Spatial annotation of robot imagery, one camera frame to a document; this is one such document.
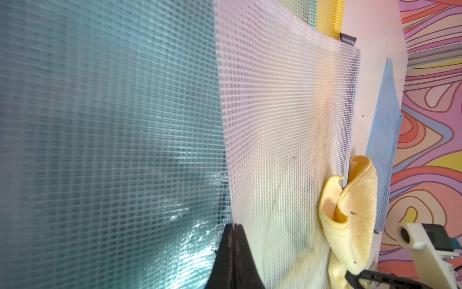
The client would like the light blue mesh document bag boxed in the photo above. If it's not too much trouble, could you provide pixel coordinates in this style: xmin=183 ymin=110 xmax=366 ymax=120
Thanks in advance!
xmin=366 ymin=59 xmax=403 ymax=232

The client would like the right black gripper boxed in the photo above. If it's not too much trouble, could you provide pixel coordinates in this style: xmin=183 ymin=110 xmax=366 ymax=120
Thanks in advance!
xmin=345 ymin=223 xmax=462 ymax=289

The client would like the white blue-zip document bag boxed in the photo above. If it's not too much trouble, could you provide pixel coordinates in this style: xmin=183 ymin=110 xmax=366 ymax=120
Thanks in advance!
xmin=214 ymin=1 xmax=361 ymax=289

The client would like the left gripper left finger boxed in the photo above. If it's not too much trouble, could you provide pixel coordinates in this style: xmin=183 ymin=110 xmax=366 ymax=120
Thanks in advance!
xmin=205 ymin=223 xmax=235 ymax=289

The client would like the green zip document bag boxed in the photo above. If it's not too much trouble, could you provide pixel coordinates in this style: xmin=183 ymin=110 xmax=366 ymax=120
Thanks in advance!
xmin=279 ymin=0 xmax=318 ymax=28

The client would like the yellow wiping cloth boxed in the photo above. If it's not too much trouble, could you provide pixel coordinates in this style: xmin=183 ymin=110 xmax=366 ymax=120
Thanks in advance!
xmin=318 ymin=155 xmax=378 ymax=289

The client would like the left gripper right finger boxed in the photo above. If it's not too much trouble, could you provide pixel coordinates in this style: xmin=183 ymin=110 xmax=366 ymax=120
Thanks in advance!
xmin=235 ymin=224 xmax=265 ymax=289

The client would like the yellow document bag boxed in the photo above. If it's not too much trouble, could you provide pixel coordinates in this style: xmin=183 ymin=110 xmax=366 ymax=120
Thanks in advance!
xmin=316 ymin=0 xmax=345 ymax=40

